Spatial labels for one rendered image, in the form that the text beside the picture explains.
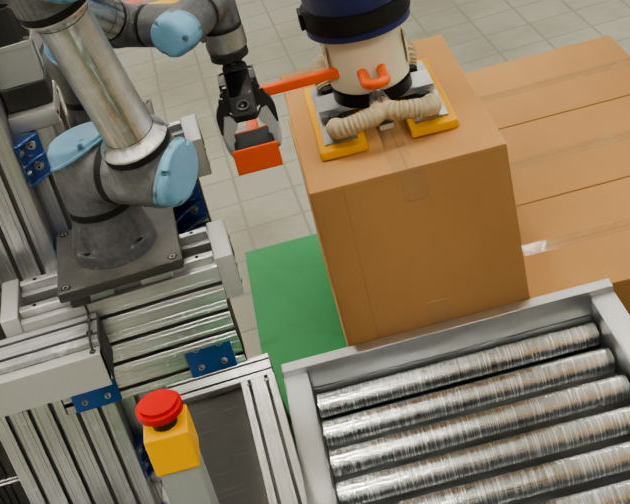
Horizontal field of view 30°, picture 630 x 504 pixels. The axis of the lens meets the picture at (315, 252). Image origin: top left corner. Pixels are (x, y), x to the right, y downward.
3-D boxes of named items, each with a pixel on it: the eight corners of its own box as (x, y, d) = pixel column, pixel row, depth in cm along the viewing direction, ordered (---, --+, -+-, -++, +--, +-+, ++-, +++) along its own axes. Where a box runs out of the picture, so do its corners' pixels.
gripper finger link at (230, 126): (233, 146, 231) (238, 102, 226) (236, 160, 226) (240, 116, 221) (217, 145, 230) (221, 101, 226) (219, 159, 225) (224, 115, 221)
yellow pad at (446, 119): (460, 127, 242) (456, 105, 240) (412, 139, 243) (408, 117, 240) (427, 64, 271) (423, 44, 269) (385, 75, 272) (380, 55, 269)
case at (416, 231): (531, 305, 255) (506, 142, 233) (350, 352, 255) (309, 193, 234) (466, 176, 305) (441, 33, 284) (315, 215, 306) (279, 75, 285)
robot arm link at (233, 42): (243, 29, 211) (199, 41, 211) (250, 53, 214) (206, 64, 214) (240, 14, 217) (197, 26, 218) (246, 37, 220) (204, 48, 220)
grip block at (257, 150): (283, 164, 223) (277, 141, 220) (239, 176, 223) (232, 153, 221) (279, 145, 230) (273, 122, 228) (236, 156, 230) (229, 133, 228)
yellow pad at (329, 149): (369, 150, 243) (364, 128, 240) (322, 162, 243) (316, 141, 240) (346, 85, 272) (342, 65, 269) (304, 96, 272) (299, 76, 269)
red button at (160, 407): (189, 431, 172) (181, 410, 170) (142, 444, 172) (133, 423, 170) (186, 401, 178) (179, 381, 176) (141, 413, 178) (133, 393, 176)
